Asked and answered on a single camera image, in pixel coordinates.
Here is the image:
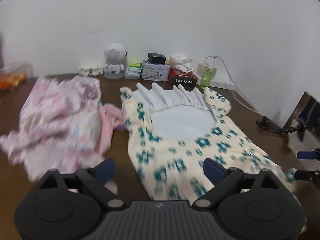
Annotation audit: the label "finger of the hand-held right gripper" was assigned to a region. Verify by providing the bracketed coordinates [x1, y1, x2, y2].
[297, 149, 320, 160]
[294, 170, 320, 181]

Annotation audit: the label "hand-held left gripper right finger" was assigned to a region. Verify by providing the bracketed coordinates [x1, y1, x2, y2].
[193, 158, 285, 208]

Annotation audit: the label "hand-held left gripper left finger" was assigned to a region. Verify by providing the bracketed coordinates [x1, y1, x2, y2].
[37, 158, 127, 208]

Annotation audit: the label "cream pants with green flowers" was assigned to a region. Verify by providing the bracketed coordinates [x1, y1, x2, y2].
[119, 81, 297, 200]

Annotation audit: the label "pink floral garment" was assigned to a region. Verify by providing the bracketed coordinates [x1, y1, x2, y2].
[0, 76, 118, 193]

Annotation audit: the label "white bag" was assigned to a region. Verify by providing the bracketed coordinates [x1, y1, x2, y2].
[287, 120, 320, 155]

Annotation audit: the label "wooden chair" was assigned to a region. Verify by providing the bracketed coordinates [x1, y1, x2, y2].
[287, 91, 320, 140]

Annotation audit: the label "plain pink cloth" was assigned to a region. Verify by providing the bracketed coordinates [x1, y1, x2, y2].
[96, 103, 125, 155]

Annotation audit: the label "green spray bottle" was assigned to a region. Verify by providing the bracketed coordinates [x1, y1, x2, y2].
[200, 64, 217, 92]

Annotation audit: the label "red black box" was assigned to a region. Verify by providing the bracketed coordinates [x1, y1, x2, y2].
[168, 69, 198, 87]

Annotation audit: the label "grey tin box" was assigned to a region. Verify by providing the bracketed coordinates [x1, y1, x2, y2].
[140, 60, 171, 82]

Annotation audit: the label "white astronaut speaker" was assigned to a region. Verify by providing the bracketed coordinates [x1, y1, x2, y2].
[103, 42, 127, 79]

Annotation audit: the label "black charger block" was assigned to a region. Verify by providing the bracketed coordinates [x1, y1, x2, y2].
[147, 53, 167, 65]

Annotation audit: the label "plastic bag of orange snacks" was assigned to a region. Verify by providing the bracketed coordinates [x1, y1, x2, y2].
[0, 64, 34, 92]

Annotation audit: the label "white wall charger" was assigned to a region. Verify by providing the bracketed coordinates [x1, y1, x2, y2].
[197, 62, 207, 78]

